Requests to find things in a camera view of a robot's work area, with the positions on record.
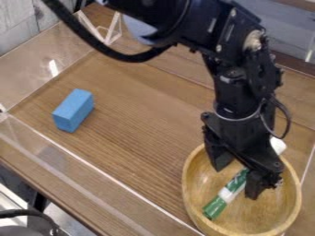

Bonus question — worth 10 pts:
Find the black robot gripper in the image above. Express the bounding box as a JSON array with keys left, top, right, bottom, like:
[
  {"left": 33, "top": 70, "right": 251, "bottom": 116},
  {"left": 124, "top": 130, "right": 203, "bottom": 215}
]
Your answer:
[{"left": 200, "top": 102, "right": 284, "bottom": 200}]

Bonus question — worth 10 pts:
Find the green Expo marker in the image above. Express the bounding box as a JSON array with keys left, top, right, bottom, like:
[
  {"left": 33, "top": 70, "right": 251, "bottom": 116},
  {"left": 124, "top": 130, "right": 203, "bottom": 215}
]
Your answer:
[{"left": 201, "top": 137, "right": 287, "bottom": 220}]

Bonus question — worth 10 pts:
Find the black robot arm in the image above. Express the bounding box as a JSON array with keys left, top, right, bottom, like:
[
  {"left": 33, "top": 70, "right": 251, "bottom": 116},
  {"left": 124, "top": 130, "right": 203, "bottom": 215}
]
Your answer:
[{"left": 103, "top": 0, "right": 284, "bottom": 200}]

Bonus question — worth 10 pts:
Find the brown wooden bowl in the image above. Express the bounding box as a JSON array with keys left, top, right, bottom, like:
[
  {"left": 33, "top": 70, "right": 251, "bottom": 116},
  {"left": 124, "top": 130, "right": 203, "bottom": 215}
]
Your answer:
[{"left": 181, "top": 145, "right": 301, "bottom": 236}]

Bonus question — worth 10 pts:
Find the blue foam block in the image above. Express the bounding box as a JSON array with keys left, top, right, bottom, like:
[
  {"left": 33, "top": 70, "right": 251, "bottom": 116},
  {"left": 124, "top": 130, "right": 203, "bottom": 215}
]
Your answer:
[{"left": 52, "top": 88, "right": 93, "bottom": 133}]

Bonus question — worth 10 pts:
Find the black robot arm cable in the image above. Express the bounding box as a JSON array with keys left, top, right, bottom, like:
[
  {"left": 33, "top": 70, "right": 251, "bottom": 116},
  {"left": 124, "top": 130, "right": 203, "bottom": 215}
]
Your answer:
[{"left": 40, "top": 0, "right": 173, "bottom": 64}]

